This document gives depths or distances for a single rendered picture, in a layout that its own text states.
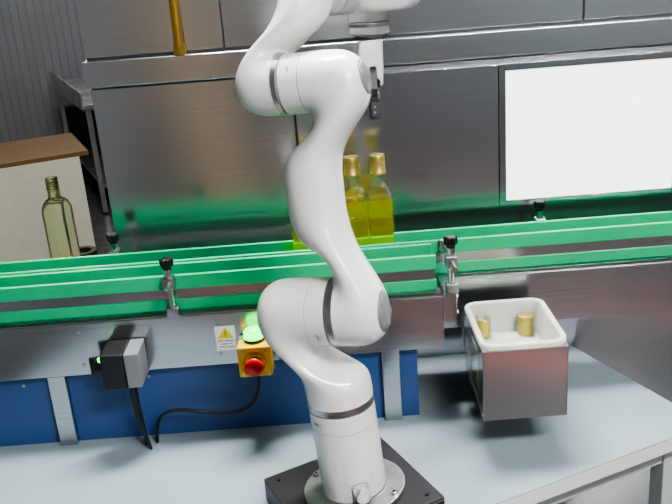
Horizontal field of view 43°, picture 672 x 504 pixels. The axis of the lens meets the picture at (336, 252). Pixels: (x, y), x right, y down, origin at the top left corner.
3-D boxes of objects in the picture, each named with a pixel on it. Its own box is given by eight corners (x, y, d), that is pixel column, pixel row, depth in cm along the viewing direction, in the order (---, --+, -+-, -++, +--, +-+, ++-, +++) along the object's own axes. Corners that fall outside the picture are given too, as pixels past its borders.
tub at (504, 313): (540, 331, 189) (541, 296, 186) (569, 379, 168) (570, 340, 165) (463, 337, 189) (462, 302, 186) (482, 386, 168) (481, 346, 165)
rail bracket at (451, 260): (451, 272, 191) (449, 220, 187) (463, 301, 176) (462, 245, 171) (438, 273, 191) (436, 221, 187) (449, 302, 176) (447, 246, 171)
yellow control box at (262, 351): (274, 362, 185) (271, 331, 183) (273, 378, 178) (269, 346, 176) (243, 364, 185) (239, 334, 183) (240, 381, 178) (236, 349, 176)
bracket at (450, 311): (453, 304, 192) (452, 275, 190) (460, 321, 183) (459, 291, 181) (438, 305, 192) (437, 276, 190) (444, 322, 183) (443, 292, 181)
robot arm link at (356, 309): (315, 334, 155) (400, 335, 149) (290, 354, 143) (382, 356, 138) (287, 55, 146) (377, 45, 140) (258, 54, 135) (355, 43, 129)
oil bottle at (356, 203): (370, 270, 198) (364, 182, 191) (371, 278, 193) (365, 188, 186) (346, 271, 198) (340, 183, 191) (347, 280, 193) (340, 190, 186)
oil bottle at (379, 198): (394, 268, 198) (390, 180, 191) (396, 276, 193) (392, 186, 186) (370, 269, 198) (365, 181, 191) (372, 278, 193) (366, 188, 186)
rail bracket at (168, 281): (184, 313, 183) (176, 255, 178) (179, 327, 176) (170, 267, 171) (166, 314, 183) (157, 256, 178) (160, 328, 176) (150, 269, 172)
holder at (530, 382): (534, 353, 197) (534, 292, 191) (567, 414, 171) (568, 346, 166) (460, 359, 197) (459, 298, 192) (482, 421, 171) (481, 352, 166)
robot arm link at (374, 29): (348, 21, 181) (349, 35, 182) (349, 24, 172) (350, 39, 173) (387, 18, 181) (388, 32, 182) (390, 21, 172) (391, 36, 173)
